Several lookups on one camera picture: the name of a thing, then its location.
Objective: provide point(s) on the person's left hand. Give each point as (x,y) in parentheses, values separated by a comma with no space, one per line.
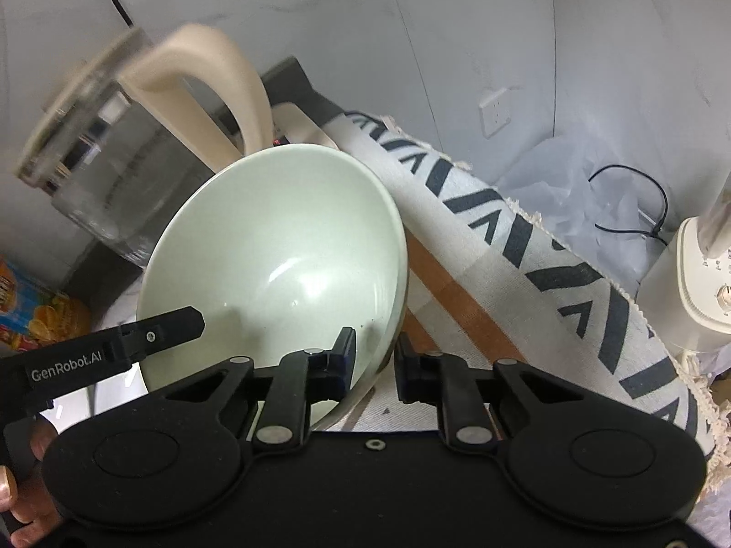
(25,514)

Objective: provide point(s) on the patterned tablecloth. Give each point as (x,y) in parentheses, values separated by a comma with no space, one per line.
(468,274)

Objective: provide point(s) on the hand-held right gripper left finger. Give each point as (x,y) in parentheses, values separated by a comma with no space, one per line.
(345,357)

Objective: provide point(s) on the cream kettle base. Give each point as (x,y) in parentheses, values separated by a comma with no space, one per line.
(297,123)

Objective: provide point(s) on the white plastic sheet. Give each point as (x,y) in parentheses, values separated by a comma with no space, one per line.
(559,182)

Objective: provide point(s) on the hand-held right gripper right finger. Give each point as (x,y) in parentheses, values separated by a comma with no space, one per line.
(406,368)

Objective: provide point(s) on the orange juice bottle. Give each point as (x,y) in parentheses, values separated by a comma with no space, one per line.
(51,314)

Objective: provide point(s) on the cream kitchen appliance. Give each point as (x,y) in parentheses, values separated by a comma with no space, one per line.
(691,279)

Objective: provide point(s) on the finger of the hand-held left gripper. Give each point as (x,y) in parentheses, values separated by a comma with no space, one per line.
(165,331)

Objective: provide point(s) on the white wall socket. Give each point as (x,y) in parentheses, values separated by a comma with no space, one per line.
(494,113)

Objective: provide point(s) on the pale green bowl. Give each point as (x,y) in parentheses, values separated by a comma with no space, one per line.
(274,240)

